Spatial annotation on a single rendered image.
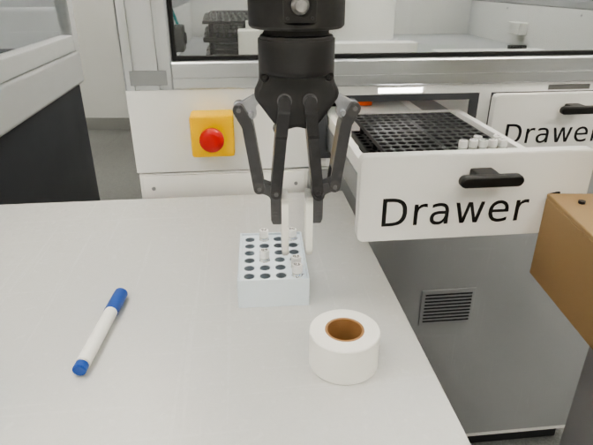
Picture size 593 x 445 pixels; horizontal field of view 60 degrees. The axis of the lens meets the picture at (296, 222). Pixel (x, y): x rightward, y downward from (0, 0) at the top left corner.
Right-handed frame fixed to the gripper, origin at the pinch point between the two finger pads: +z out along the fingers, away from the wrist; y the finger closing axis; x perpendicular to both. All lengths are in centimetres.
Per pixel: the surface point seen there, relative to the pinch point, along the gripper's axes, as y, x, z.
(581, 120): 55, 37, -1
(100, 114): -133, 371, 73
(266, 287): -3.7, -1.4, 7.6
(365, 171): 8.3, 3.3, -4.7
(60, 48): -62, 110, -7
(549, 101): 48, 37, -5
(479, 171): 21.4, 2.2, -4.7
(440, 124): 25.6, 28.2, -3.6
